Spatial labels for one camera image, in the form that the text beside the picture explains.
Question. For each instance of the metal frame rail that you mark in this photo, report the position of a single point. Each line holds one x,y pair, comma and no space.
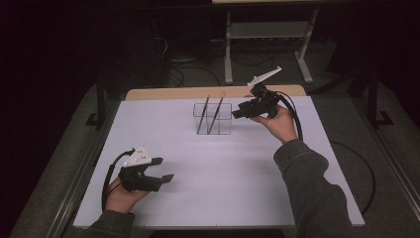
71,198
396,165

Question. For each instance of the clear acrylic organizer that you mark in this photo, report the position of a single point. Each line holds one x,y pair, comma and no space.
226,127

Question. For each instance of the white board table cover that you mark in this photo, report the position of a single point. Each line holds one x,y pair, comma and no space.
214,185

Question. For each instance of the makeup brush with round orange tip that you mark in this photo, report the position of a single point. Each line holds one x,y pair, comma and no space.
218,109

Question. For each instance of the thin black makeup brush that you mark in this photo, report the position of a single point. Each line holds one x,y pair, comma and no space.
205,109

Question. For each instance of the person's right hand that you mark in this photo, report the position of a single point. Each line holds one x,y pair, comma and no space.
280,127

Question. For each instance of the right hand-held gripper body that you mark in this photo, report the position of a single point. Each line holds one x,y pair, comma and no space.
265,104

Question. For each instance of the white metal table frame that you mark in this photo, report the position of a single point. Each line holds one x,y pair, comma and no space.
228,49

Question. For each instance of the black metal stand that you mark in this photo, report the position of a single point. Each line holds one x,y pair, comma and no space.
100,99
373,99

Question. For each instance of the person's left hand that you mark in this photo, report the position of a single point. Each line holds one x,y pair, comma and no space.
120,201

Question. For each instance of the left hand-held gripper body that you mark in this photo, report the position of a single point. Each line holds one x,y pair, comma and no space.
135,180

